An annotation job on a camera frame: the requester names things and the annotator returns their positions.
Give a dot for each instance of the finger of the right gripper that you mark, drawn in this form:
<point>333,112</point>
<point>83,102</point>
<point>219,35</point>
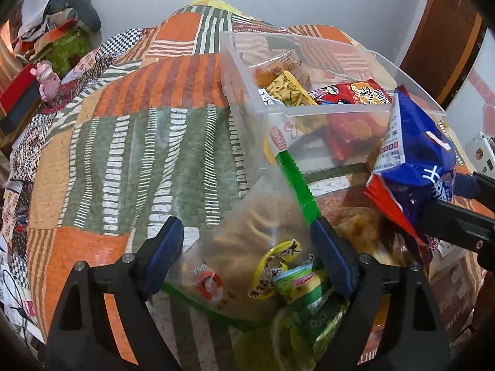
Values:
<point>458,226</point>
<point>474,186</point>

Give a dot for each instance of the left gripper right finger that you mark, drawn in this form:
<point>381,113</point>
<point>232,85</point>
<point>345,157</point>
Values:
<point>414,336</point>

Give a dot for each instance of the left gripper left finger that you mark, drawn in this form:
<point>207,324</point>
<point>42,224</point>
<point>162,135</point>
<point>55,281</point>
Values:
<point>80,335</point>

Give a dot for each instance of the blue biscuit snack bag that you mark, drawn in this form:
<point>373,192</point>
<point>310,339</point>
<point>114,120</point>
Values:
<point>415,166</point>

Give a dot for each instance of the red chip snack bag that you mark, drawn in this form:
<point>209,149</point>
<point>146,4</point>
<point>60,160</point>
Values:
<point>359,117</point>

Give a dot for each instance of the clear green-edged snack bag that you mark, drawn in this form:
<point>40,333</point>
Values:
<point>258,272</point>

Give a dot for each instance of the yellow fries snack packet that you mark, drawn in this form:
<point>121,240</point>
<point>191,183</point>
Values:
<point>286,88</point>

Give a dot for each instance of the orange pastry packet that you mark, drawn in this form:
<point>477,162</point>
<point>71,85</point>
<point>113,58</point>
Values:
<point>266,72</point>

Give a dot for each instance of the nut brittle square packet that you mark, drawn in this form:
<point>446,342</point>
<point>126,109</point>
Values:
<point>361,226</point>

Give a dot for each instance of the white wardrobe sliding door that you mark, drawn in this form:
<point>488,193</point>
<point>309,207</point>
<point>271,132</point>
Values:
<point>471,113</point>

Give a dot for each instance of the brown wooden door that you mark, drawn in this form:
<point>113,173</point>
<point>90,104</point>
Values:
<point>445,46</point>

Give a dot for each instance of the clear plastic storage bin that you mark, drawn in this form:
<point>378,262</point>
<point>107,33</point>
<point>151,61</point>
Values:
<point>328,62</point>

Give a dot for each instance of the pink white snack packet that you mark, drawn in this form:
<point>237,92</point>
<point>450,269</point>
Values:
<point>279,132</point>

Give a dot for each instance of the patchwork quilt bedspread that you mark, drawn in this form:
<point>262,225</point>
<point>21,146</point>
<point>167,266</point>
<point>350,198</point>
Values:
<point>149,135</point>

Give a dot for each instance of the dark blue box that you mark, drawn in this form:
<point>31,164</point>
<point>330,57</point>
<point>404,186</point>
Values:
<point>20,109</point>

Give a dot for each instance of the pink plush toy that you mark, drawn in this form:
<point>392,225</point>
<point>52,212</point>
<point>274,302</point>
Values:
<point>49,81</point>

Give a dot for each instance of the red gift box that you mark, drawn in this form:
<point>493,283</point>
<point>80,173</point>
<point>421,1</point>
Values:
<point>14,90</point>

